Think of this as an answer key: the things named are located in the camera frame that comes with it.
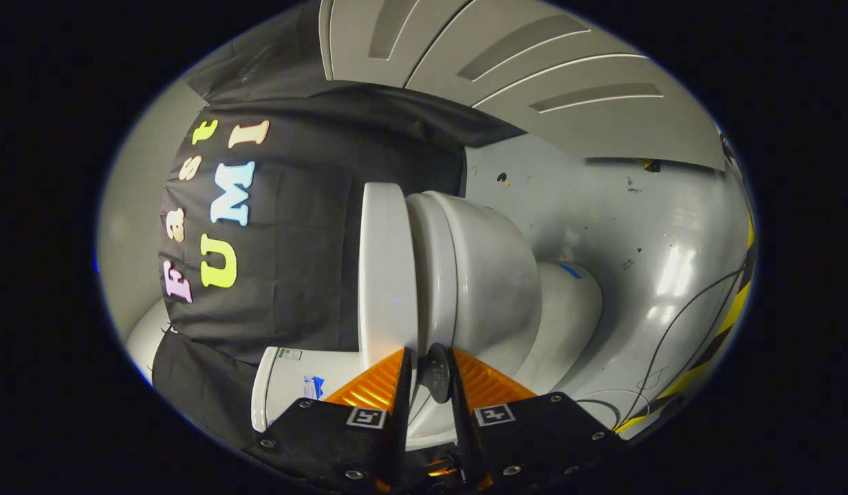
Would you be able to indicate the white toilet lid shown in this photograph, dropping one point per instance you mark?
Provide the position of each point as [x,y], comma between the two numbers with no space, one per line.
[386,275]

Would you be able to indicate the yellow black floor tape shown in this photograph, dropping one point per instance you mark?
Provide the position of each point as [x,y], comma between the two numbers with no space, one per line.
[730,323]

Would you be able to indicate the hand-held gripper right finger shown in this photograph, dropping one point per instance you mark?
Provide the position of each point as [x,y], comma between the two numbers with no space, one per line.
[459,412]

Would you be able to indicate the grey drawer cabinet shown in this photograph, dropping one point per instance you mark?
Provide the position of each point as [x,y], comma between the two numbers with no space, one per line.
[568,117]

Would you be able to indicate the white toilet seat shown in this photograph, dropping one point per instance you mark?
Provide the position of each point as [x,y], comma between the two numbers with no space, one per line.
[434,275]

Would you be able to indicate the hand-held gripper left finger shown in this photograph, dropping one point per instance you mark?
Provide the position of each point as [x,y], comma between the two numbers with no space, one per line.
[403,412]

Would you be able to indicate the white ceramic toilet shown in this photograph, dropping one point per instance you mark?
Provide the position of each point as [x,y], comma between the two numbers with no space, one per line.
[499,289]

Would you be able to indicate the black backdrop cloth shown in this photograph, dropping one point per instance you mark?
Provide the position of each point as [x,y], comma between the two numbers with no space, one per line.
[293,240]

